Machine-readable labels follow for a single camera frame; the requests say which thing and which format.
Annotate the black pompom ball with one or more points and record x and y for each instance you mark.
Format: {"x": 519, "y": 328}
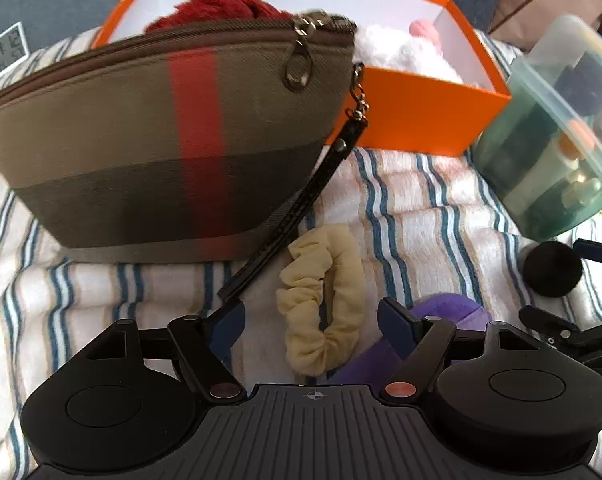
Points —
{"x": 552, "y": 269}

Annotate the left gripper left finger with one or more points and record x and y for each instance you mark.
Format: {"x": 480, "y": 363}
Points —
{"x": 201, "y": 344}

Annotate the brown paper bag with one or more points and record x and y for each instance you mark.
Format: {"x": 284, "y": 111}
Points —
{"x": 523, "y": 22}

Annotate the striped bed blanket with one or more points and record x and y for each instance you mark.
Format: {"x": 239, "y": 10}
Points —
{"x": 425, "y": 224}

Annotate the white pink plush toy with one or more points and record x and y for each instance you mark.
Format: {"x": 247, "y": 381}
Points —
{"x": 416, "y": 48}

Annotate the olive striped zipper pouch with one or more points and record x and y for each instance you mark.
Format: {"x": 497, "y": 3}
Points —
{"x": 203, "y": 142}

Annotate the orange cardboard box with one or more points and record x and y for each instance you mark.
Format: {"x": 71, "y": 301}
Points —
{"x": 410, "y": 113}

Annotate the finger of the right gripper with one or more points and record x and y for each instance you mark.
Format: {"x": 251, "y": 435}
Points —
{"x": 588, "y": 249}
{"x": 550, "y": 326}

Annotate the clear plastic storage container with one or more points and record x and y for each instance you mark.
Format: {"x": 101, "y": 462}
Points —
{"x": 542, "y": 156}

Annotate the beige fabric scrunchie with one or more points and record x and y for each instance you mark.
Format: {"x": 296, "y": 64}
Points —
{"x": 322, "y": 300}

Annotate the white digital clock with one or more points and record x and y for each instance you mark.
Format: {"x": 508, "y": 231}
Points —
{"x": 13, "y": 48}

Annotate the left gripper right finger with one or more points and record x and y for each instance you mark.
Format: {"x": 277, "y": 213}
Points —
{"x": 420, "y": 343}

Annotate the red knitted yarn item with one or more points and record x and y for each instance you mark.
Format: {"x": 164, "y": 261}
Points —
{"x": 202, "y": 11}

